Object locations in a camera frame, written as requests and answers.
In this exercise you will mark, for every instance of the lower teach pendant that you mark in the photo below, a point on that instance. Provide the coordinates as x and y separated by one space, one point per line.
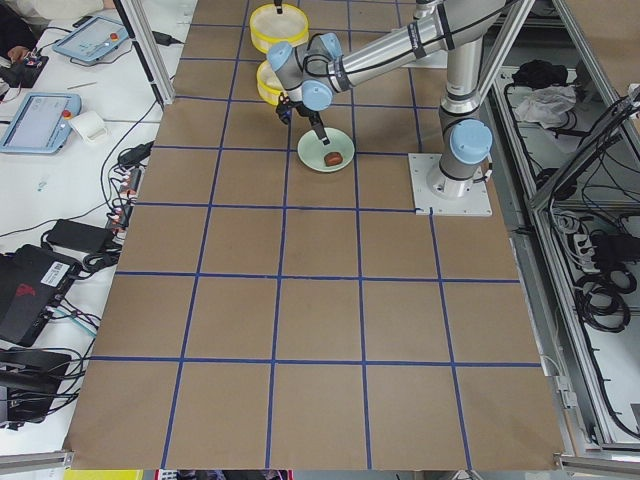
41 125

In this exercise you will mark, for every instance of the yellow steamer layer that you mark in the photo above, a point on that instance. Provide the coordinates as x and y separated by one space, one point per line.
268 26
268 85

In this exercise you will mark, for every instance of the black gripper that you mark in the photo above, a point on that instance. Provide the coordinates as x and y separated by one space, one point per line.
306 112

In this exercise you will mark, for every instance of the crumpled white cloth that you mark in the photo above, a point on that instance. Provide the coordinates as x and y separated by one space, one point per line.
547 107

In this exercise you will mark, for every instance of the brown steamed bun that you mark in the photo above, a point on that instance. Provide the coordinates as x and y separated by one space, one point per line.
332 159

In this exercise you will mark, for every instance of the light green plate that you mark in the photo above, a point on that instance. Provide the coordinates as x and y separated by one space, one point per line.
312 151

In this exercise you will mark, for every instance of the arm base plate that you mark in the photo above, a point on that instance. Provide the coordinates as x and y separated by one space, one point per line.
436 194

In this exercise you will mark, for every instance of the teach pendant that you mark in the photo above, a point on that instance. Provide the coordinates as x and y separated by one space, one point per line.
41 125
93 40

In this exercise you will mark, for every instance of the black power brick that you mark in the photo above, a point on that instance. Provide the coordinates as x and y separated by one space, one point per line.
79 237

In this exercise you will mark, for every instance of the upper teach pendant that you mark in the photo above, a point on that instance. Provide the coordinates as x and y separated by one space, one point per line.
93 40

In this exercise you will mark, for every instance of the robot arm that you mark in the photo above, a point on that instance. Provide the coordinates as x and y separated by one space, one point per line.
312 74

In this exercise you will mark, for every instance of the black laptop computer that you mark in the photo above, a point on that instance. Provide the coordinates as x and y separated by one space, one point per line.
34 280

